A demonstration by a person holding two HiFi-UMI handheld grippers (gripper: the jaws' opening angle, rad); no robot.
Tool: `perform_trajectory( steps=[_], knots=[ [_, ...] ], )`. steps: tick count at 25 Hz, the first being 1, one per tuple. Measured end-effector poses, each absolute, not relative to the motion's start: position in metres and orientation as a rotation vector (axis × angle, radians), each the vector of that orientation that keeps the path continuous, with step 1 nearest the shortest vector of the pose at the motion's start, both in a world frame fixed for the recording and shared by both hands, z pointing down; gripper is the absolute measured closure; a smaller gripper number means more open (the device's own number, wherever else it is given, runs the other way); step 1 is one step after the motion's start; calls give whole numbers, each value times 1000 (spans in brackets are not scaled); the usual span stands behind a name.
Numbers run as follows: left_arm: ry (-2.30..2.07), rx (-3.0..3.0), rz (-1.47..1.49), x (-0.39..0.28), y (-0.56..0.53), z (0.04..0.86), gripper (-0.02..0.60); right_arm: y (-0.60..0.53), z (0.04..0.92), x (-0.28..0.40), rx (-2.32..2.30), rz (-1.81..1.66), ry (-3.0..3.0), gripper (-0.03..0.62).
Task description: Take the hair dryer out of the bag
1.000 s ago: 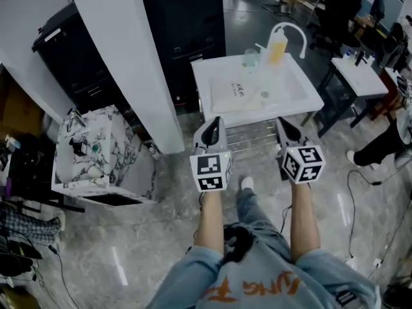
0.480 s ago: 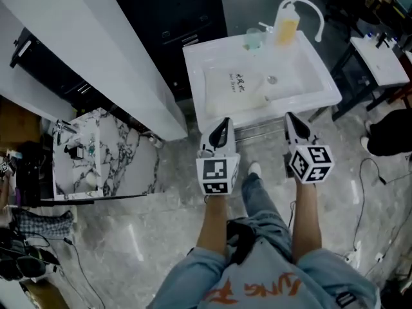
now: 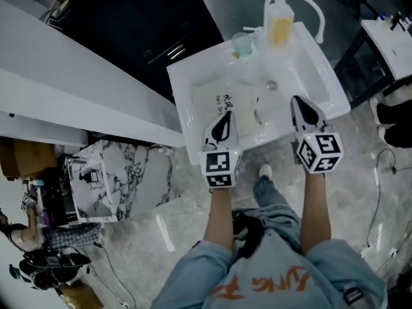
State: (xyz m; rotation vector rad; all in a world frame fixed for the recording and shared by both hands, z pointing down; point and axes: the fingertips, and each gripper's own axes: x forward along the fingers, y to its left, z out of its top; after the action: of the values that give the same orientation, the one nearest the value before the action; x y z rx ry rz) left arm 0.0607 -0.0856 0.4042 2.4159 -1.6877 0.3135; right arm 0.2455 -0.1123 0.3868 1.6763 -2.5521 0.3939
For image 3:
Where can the white table with black frame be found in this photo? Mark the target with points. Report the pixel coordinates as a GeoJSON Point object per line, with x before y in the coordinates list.
{"type": "Point", "coordinates": [386, 43]}

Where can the clear bottle with yellow liquid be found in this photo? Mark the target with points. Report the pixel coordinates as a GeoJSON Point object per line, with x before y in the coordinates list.
{"type": "Point", "coordinates": [281, 27]}

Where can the brown cardboard box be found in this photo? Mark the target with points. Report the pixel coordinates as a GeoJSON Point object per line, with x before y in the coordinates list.
{"type": "Point", "coordinates": [25, 156]}

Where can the person's white shoe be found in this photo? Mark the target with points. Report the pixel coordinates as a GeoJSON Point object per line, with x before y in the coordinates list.
{"type": "Point", "coordinates": [265, 170]}

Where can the person's right forearm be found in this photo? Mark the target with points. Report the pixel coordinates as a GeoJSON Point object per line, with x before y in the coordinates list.
{"type": "Point", "coordinates": [316, 211]}

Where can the white curved faucet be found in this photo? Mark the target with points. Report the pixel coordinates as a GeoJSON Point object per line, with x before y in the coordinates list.
{"type": "Point", "coordinates": [317, 10]}

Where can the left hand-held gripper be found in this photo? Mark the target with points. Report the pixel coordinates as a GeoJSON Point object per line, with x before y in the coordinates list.
{"type": "Point", "coordinates": [219, 164]}

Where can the long white counter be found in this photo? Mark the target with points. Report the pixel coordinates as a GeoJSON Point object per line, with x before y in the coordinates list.
{"type": "Point", "coordinates": [64, 85]}

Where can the marble pattern cabinet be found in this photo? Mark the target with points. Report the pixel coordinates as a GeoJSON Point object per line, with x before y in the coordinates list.
{"type": "Point", "coordinates": [128, 179]}

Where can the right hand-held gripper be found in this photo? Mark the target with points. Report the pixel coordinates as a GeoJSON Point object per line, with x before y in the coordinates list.
{"type": "Point", "coordinates": [318, 151]}

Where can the metal sink drain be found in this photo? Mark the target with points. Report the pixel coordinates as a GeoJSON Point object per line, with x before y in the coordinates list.
{"type": "Point", "coordinates": [271, 85]}

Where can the white ceramic sink basin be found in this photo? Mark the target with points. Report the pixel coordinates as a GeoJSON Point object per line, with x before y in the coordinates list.
{"type": "Point", "coordinates": [309, 72]}

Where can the person's left forearm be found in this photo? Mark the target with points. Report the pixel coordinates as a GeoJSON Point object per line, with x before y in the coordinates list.
{"type": "Point", "coordinates": [220, 217]}

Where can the pale green cup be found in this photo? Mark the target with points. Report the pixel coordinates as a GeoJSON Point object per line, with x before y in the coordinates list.
{"type": "Point", "coordinates": [242, 45]}

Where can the person's blue jeans leg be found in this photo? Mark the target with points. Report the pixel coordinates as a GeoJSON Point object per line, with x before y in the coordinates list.
{"type": "Point", "coordinates": [273, 201]}

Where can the white printed cloth bag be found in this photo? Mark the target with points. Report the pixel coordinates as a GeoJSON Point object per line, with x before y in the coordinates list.
{"type": "Point", "coordinates": [222, 103]}

